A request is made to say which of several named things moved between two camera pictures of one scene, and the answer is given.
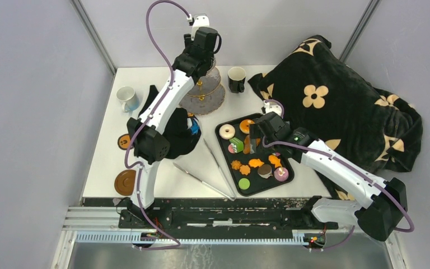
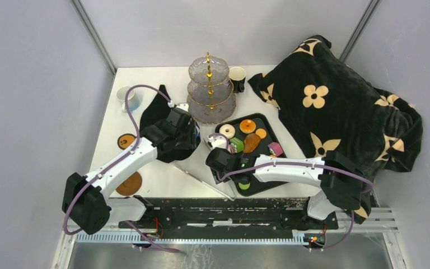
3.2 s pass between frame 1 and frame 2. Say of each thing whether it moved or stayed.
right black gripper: moved
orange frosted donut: stayed
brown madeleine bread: stayed
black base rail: stayed
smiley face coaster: stayed
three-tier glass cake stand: moved
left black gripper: moved
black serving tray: stayed
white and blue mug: stayed
